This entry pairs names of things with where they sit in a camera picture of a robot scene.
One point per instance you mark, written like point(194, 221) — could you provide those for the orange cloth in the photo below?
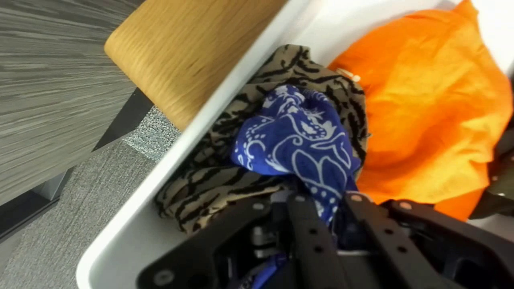
point(427, 107)

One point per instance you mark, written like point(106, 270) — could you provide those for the white plastic storage bin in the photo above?
point(177, 155)

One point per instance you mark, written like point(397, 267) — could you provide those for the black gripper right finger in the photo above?
point(385, 242)

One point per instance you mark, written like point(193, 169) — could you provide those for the brown animal print cloth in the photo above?
point(214, 182)

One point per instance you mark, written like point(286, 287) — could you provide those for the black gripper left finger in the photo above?
point(313, 246)

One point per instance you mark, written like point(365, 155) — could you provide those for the light wooden panel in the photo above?
point(186, 49)

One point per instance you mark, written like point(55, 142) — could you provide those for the blue paisley bandana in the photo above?
point(299, 145)

